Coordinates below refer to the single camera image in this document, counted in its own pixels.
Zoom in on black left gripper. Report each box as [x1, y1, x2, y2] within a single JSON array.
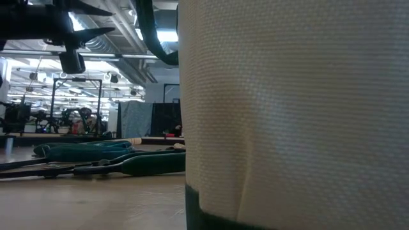
[[0, 0, 116, 52]]

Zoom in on green-handled pruning shears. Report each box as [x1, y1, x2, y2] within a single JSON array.
[[0, 140, 134, 172]]

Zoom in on green-handled hedge shears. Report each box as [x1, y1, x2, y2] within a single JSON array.
[[0, 148, 187, 180]]

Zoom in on cream canvas garden bag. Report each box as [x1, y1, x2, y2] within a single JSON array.
[[135, 0, 409, 230]]

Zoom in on white horizontal ceiling pipe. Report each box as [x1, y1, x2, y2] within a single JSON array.
[[0, 49, 160, 61]]

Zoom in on black background robot arms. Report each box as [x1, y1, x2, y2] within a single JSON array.
[[30, 107, 81, 135]]

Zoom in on grey curtain partition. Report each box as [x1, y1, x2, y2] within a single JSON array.
[[117, 100, 154, 139]]

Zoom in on black machine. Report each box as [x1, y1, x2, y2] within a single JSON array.
[[0, 101, 33, 135]]

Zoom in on black partition panel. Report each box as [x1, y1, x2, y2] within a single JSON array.
[[150, 102, 183, 137]]

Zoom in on silver spiral ventilation duct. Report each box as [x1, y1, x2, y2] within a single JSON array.
[[68, 12, 112, 54]]

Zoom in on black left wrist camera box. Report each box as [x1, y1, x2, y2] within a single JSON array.
[[58, 44, 86, 75]]

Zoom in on white table corner post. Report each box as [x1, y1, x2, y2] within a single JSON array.
[[4, 135, 14, 159]]

